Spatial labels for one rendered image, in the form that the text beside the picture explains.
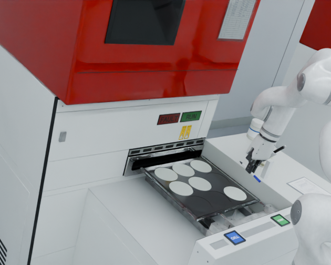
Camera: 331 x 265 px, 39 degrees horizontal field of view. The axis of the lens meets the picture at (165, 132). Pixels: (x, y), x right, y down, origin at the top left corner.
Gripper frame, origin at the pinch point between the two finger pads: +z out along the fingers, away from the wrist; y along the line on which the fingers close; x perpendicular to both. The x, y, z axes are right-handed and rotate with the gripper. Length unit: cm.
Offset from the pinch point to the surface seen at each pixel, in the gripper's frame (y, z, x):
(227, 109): -190, 76, -208
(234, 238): 29.8, 7.1, 30.7
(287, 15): -221, -29, -221
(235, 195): 3.4, 12.7, 2.3
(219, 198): 12.0, 13.6, 2.6
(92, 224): 54, 39, -14
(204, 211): 24.1, 14.5, 8.7
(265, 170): -9.0, 1.0, 0.3
